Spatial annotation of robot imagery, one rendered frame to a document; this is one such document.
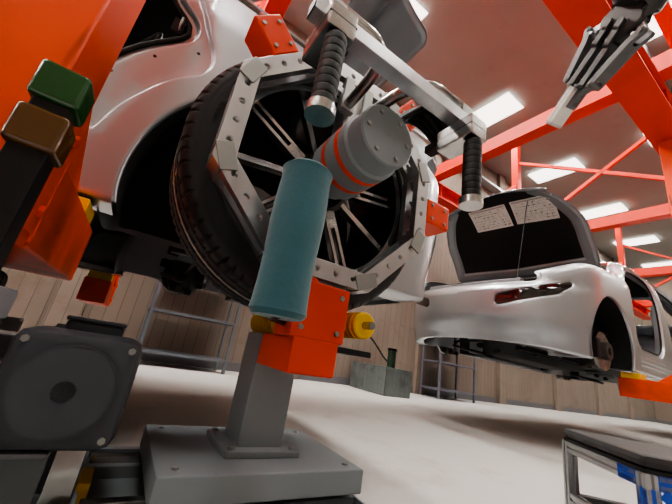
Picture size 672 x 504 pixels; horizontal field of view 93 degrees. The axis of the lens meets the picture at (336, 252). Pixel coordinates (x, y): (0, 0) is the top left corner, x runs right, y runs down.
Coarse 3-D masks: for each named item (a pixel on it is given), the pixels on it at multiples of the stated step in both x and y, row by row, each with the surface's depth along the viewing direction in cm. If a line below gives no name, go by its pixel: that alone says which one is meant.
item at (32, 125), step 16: (16, 112) 28; (32, 112) 29; (48, 112) 29; (16, 128) 28; (32, 128) 28; (48, 128) 29; (64, 128) 30; (32, 144) 28; (48, 144) 29; (64, 144) 30; (64, 160) 32
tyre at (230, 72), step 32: (224, 96) 68; (192, 128) 63; (192, 160) 62; (192, 192) 61; (192, 224) 64; (224, 224) 63; (192, 256) 76; (224, 256) 63; (224, 288) 76; (384, 288) 83
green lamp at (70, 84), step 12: (48, 60) 30; (36, 72) 29; (48, 72) 30; (60, 72) 30; (72, 72) 31; (36, 84) 29; (48, 84) 30; (60, 84) 30; (72, 84) 31; (84, 84) 31; (48, 96) 30; (60, 96) 30; (72, 96) 30; (84, 96) 31; (72, 108) 30; (84, 108) 32; (84, 120) 33
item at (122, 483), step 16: (112, 448) 70; (128, 448) 72; (96, 464) 62; (112, 464) 63; (128, 464) 64; (80, 480) 52; (96, 480) 60; (112, 480) 61; (128, 480) 62; (80, 496) 51; (96, 496) 55; (112, 496) 56; (128, 496) 50; (144, 496) 51; (336, 496) 66; (352, 496) 67
